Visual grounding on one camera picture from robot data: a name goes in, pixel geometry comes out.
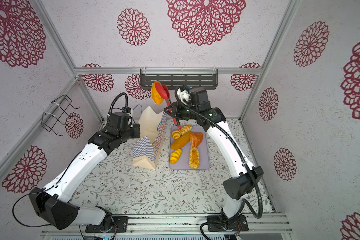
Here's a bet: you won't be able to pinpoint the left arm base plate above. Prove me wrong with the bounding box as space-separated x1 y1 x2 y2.
85 216 129 233

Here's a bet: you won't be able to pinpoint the black wire wall rack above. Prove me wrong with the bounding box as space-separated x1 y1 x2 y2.
41 95 79 137

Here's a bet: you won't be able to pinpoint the blue checkered paper bag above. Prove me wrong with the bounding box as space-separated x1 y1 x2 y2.
133 106 167 170

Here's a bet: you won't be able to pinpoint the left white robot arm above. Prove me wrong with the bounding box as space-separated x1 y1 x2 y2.
29 112 140 232

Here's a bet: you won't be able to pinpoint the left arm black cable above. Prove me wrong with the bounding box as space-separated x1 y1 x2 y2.
11 92 130 228

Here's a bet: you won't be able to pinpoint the small yellow striped bun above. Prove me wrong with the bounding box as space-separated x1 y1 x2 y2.
170 149 182 165

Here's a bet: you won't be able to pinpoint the long orange bread loaf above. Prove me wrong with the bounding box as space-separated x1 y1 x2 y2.
171 131 192 150

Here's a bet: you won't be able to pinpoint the small round striped bun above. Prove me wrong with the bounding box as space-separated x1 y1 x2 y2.
171 130 182 140

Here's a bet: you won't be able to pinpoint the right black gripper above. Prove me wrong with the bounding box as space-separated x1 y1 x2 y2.
165 103 201 122

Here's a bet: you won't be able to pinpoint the brown croissant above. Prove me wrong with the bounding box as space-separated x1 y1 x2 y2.
190 132 204 148

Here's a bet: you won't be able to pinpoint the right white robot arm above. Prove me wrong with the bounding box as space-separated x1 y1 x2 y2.
164 86 264 219

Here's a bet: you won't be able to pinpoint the red kitchen tongs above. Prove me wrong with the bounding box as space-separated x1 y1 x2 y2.
153 81 182 131

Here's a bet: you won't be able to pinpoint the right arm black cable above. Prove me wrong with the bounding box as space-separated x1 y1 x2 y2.
174 85 264 240

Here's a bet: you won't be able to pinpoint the round golden bun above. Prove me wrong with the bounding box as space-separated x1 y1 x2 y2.
151 81 164 105

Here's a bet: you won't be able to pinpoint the aluminium front rail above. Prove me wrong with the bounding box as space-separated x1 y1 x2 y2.
40 213 293 240

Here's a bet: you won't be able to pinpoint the twisted light bread roll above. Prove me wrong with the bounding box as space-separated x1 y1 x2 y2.
180 124 193 135

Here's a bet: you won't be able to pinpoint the oval topped bread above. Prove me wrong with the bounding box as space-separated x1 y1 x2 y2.
189 148 200 169

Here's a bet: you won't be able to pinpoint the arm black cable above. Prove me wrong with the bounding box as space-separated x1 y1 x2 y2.
174 85 264 240
11 92 130 228

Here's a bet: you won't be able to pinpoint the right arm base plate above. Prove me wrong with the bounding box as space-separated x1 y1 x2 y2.
207 215 249 232

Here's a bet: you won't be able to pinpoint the grey wall shelf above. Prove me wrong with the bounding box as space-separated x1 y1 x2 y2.
140 69 219 90

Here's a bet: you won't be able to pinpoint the lavender tray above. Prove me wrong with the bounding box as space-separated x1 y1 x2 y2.
169 125 210 171

